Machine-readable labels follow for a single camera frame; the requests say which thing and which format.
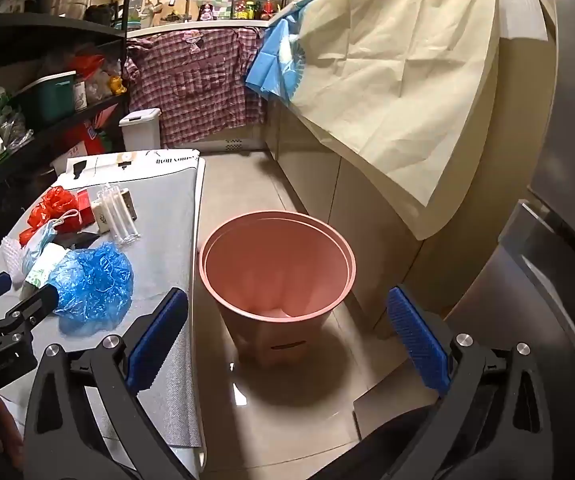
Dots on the blue cloth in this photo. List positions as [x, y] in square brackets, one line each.
[272, 65]

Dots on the white textured sheet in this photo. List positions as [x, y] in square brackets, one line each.
[517, 0]

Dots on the white bubble wrap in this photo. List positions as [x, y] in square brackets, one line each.
[11, 260]

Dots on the clear plastic tube pack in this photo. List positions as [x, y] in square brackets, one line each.
[117, 215]

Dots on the black shelf rack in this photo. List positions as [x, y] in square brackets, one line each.
[42, 37]

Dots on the pink plastic bin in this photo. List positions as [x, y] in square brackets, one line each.
[277, 270]

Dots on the person's left hand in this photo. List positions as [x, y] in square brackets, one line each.
[2, 435]

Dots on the silver refrigerator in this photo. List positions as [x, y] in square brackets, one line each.
[567, 160]

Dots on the white green tissue packet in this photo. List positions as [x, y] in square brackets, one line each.
[42, 265]

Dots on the cream cloth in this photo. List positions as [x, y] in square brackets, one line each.
[392, 85]

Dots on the black packet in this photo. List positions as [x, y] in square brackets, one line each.
[80, 239]

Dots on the spice rack with bottles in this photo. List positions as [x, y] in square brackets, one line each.
[252, 10]

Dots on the blue face mask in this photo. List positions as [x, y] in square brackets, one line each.
[37, 245]

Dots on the white printed paper bag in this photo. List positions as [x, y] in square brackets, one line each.
[132, 160]

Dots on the orange plastic bag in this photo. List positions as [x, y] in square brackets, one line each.
[87, 65]

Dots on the grey ironing board table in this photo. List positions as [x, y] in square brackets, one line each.
[167, 200]

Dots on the white jar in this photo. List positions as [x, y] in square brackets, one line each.
[80, 95]

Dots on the red box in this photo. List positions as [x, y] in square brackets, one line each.
[85, 207]

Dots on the green storage box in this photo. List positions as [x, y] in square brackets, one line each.
[47, 102]

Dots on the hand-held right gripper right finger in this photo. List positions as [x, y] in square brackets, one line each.
[415, 335]

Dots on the red plaid shirt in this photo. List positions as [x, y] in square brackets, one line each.
[192, 85]

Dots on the yellow toy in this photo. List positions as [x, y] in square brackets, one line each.
[117, 85]

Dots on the red carton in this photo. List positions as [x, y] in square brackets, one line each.
[87, 132]

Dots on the white pedal bin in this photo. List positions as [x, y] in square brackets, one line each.
[142, 132]

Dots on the blue plastic cap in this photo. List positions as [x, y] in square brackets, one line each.
[92, 280]

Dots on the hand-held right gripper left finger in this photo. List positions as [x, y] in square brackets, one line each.
[157, 330]

